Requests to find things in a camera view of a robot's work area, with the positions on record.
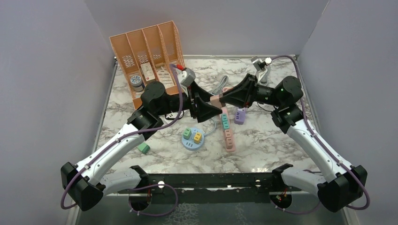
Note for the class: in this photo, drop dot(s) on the white red box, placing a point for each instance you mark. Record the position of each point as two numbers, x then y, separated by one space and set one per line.
147 72

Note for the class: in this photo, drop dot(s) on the teal usb charger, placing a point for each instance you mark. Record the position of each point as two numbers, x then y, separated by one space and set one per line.
224 117
225 125

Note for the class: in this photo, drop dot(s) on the orange desk file organizer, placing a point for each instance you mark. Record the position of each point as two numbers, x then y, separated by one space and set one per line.
157 46

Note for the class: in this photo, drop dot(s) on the round blue power strip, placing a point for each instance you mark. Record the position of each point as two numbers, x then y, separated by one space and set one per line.
189 144

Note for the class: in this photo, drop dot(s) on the white power strip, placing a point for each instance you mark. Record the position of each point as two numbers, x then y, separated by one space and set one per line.
173 115

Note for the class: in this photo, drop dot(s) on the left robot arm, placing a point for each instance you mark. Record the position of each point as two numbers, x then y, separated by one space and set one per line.
87 181

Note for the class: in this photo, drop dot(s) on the green usb charger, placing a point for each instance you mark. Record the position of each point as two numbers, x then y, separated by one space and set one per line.
187 133

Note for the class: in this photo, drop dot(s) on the pink usb charger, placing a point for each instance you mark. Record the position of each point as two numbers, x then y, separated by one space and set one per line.
215 101
227 133
229 143

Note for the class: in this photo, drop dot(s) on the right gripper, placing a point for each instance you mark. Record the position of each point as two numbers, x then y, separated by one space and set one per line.
241 94

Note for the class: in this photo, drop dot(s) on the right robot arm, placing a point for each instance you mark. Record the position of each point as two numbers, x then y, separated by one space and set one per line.
340 184

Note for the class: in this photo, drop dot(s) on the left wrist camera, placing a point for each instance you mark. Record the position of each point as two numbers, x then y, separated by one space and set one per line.
186 77

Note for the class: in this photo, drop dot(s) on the green charger left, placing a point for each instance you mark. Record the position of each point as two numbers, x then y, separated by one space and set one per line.
144 148

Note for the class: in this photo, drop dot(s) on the round tin in organizer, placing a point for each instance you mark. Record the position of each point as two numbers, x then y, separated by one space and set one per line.
137 83

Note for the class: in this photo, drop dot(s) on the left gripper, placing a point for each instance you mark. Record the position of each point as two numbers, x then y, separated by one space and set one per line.
203 110

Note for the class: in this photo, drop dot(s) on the pink power strip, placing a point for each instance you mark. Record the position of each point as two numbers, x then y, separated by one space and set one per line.
224 110

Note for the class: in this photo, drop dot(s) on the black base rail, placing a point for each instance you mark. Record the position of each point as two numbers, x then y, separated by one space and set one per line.
202 188

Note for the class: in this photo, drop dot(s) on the purple power strip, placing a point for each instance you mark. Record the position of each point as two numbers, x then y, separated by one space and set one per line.
240 116

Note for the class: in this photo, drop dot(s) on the yellow usb charger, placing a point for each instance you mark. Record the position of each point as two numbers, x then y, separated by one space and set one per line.
197 138

